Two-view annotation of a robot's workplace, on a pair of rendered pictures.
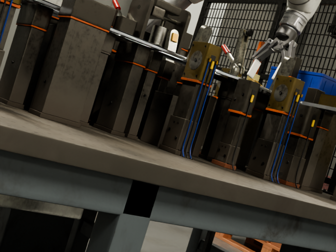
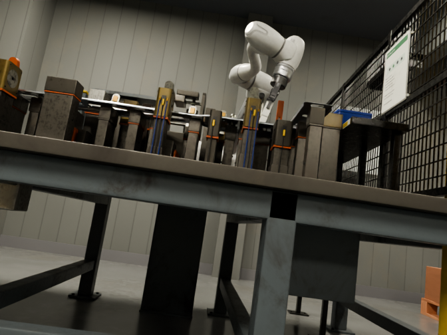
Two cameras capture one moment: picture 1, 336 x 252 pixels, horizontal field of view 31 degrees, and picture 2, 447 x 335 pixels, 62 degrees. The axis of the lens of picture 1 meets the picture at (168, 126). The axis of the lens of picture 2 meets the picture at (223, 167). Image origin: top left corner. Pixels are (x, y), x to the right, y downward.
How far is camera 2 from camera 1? 1.41 m
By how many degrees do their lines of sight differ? 37
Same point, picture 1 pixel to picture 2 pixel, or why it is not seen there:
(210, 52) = (160, 94)
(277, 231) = (122, 187)
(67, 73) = (46, 126)
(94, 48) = (64, 107)
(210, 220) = (32, 175)
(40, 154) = not seen: outside the picture
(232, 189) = (32, 140)
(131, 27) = not seen: hidden behind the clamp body
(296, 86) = (251, 104)
